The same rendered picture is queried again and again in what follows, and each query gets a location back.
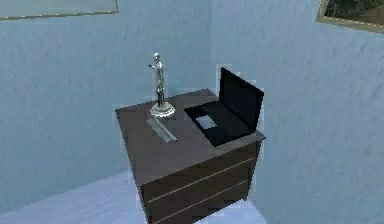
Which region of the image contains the black open laptop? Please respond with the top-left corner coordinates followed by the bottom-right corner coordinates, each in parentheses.
top-left (183, 67), bottom-right (265, 148)

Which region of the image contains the grey flat remote control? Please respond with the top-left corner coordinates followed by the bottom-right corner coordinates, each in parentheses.
top-left (146, 117), bottom-right (178, 144)

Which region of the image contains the silver figure statue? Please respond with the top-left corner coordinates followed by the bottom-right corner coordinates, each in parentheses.
top-left (147, 52), bottom-right (176, 119)

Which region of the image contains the dark brown chest of drawers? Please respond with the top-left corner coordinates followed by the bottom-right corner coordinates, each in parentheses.
top-left (115, 88), bottom-right (267, 224)

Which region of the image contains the dark framed wall picture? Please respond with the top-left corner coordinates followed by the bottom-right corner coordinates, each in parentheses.
top-left (315, 0), bottom-right (384, 34)

